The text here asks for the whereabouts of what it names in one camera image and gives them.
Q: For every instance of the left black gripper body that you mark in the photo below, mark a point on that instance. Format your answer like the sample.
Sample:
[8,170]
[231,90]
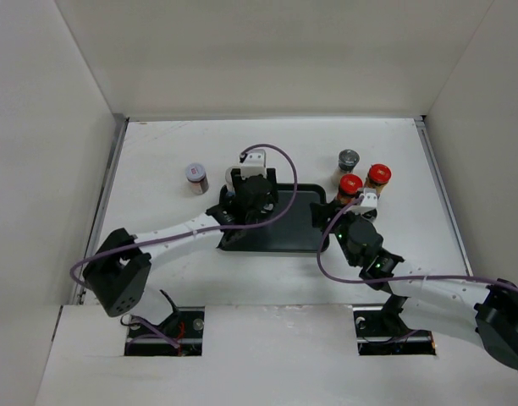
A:
[238,181]

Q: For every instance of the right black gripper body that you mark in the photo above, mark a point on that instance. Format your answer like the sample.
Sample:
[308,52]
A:
[342,232]

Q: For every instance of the blue label sago bottle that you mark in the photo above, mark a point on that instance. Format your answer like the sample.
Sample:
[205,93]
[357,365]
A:
[230,192]

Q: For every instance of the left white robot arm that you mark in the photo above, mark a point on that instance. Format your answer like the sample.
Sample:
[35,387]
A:
[119,271]

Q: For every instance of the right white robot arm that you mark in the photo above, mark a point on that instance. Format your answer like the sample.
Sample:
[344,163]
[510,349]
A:
[478,310]

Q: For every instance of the black cap white bottle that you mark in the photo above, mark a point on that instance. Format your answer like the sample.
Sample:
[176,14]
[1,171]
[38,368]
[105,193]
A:
[370,215]

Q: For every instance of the black rectangular tray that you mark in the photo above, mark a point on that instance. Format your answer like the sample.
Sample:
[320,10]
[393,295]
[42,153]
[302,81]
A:
[292,234]

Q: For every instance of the red lid chili jar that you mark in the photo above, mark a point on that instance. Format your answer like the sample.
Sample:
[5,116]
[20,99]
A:
[350,186]

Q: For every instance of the small dark spice jar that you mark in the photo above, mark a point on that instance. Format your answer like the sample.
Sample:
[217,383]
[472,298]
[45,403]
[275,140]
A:
[196,176]

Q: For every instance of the grey lid seasoning jar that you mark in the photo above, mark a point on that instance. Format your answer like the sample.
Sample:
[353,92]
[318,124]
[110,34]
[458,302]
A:
[347,160]

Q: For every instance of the red lid sauce jar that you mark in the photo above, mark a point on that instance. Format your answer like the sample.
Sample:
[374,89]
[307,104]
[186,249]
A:
[378,176]

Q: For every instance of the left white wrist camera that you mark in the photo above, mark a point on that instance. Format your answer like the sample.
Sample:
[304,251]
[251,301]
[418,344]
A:
[254,164]

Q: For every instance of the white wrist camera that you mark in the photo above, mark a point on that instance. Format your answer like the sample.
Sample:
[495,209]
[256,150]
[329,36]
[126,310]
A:
[254,164]
[368,201]

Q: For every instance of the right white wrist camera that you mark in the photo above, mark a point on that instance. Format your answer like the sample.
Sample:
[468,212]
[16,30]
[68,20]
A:
[368,201]

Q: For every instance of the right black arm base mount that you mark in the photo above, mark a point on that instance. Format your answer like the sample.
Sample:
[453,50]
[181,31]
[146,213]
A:
[381,332]

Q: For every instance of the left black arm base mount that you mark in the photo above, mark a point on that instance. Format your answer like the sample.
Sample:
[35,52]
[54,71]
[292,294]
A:
[180,336]

